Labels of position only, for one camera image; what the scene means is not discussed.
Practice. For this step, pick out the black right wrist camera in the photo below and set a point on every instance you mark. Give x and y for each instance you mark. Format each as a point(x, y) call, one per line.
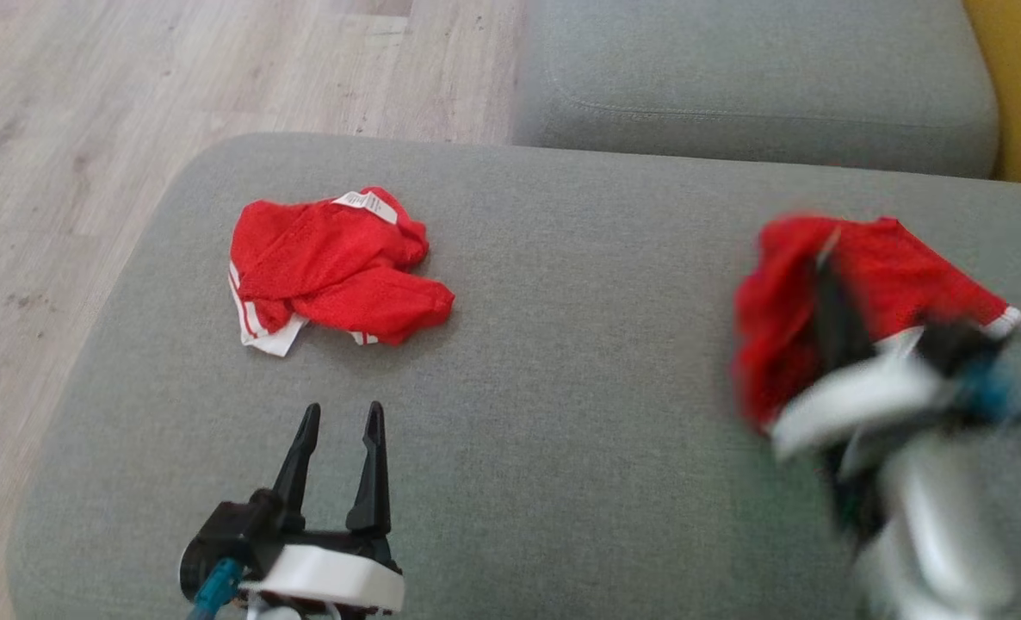
point(954, 344)

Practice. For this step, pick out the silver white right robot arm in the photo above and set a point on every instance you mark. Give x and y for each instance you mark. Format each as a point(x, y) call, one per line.
point(949, 525)

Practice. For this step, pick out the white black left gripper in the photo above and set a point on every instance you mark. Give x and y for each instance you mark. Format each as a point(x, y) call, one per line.
point(330, 577)

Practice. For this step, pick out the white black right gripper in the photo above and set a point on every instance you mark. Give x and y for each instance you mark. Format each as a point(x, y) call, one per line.
point(863, 396)

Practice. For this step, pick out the red shorts with white band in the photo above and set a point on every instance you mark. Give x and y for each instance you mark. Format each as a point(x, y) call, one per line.
point(889, 275)

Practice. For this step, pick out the red white basketball jersey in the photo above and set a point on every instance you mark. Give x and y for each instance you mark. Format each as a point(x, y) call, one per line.
point(338, 267)

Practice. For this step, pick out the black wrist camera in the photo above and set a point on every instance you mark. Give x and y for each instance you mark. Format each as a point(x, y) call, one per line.
point(213, 538)
point(954, 344)

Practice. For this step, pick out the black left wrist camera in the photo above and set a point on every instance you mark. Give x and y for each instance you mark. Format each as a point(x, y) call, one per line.
point(213, 538)

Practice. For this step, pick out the large grey sofa seat cushion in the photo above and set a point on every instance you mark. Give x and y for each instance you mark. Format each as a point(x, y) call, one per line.
point(579, 387)

